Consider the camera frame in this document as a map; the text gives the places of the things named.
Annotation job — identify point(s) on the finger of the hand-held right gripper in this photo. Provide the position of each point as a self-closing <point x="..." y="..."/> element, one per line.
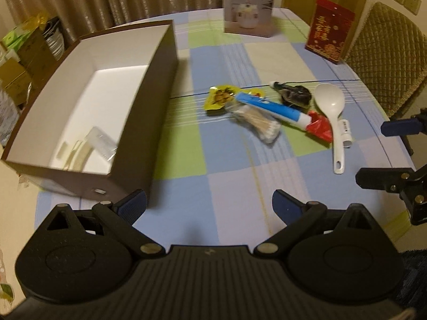
<point x="398" y="128"/>
<point x="380" y="177"/>

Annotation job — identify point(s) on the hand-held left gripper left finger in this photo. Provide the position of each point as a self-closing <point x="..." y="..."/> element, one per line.
<point x="134" y="203"/>

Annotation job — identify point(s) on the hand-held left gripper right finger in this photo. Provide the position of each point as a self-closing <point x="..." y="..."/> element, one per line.
<point x="283" y="204"/>

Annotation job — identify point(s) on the red snack packet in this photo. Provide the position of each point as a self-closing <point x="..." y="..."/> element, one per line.
<point x="320" y="128"/>

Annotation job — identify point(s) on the brown cardboard box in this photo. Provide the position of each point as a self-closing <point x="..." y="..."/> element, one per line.
<point x="143" y="123"/>

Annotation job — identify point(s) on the blue and white toothpaste tube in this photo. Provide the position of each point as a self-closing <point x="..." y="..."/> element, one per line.
<point x="267" y="106"/>

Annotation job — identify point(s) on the yellow snack packet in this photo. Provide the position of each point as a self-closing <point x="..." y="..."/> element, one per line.
<point x="218" y="98"/>

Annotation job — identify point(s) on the small white tube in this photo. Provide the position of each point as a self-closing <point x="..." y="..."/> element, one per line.
<point x="345" y="131"/>

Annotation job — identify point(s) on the checked tablecloth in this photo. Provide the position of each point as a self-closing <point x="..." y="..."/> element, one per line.
<point x="233" y="180"/>

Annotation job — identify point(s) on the clear plastic packet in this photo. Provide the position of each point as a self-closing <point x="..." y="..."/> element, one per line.
<point x="100" y="140"/>

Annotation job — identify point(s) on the cream curved plastic strip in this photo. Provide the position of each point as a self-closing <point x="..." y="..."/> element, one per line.
<point x="80" y="155"/>

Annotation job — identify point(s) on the white plastic spoon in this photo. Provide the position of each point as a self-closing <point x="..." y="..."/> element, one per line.
<point x="328" y="98"/>

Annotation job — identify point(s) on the bag of cotton swabs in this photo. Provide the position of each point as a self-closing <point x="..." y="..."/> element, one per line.
<point x="263" y="128"/>

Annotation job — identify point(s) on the quilted beige chair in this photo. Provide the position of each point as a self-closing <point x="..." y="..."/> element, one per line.
<point x="383" y="50"/>

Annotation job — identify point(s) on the small white block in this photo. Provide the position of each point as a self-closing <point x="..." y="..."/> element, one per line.
<point x="62" y="150"/>

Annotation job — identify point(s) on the dark blue clothing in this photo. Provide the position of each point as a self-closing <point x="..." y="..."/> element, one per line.
<point x="415" y="273"/>

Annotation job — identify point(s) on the dark snack packet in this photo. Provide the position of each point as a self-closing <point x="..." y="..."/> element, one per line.
<point x="295" y="95"/>

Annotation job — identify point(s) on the red gift box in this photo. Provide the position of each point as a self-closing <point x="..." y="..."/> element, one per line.
<point x="325" y="33"/>

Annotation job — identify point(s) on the crumpled clear plastic bag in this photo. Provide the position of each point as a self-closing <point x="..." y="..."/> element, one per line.
<point x="8" y="116"/>

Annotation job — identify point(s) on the plain cardboard box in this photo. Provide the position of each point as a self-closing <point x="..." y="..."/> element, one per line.
<point x="38" y="55"/>
<point x="13" y="81"/>

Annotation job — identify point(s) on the black and white bundle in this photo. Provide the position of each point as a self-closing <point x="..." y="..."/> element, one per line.
<point x="56" y="40"/>

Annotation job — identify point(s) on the grey appliance carton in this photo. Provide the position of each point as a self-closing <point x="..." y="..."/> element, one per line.
<point x="248" y="6"/>

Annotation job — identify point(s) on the green carton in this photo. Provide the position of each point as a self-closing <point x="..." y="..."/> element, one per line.
<point x="16" y="36"/>

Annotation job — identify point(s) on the yellow plastic bag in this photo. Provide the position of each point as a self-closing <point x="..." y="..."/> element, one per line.
<point x="39" y="21"/>

